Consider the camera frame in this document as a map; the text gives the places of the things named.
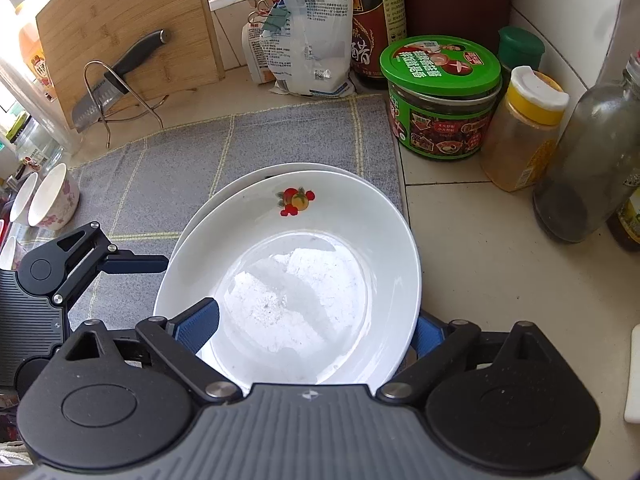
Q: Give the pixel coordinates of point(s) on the dark brown container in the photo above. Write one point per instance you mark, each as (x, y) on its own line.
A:
(460, 0)

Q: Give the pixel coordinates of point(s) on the clear glass bottle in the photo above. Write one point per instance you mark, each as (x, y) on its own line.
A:
(585, 160)

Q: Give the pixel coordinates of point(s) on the white bowl with pink flowers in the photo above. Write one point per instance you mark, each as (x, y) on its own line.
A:
(6, 252)
(22, 197)
(55, 200)

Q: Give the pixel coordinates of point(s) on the yellow-lidded spice bottle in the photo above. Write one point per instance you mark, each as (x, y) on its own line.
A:
(520, 145)

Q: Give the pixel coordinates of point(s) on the stack of clear plastic cups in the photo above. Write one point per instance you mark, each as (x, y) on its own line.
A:
(55, 120)

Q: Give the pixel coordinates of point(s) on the blue binder clip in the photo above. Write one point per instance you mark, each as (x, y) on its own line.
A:
(275, 20)

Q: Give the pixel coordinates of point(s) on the yellow-labelled oil bottle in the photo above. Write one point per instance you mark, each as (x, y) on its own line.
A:
(627, 220)

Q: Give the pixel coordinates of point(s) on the clear glass jar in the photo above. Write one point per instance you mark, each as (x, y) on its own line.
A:
(37, 145)

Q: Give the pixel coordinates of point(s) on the green-lidded sauce jar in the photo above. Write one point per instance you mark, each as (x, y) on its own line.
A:
(440, 110)

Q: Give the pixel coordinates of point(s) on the green-capped bottle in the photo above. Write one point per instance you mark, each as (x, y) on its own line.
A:
(520, 50)

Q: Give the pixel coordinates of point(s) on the orange drink bottle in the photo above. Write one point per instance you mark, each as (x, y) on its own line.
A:
(35, 45)

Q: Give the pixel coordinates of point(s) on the white food bag red label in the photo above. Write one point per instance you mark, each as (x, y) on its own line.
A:
(255, 55)

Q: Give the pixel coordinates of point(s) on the dark sauce bottle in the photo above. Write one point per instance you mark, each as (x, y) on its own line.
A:
(375, 20)

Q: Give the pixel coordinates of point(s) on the white plate with fruit print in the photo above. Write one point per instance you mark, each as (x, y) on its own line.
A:
(240, 180)
(300, 270)

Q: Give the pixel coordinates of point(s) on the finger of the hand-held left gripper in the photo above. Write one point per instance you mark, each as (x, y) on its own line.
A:
(140, 262)

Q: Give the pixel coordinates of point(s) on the grey checked mat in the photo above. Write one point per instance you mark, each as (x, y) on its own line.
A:
(165, 175)

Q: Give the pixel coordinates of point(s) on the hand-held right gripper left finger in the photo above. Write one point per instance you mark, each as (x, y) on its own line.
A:
(197, 322)

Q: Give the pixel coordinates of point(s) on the white flat object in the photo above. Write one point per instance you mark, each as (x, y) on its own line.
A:
(634, 375)

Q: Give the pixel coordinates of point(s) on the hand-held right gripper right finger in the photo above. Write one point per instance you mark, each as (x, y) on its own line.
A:
(427, 332)

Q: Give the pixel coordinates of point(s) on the bamboo cutting board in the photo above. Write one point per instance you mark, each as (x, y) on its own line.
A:
(125, 5)

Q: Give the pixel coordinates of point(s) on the white food bag blue print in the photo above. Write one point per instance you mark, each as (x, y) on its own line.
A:
(315, 35)

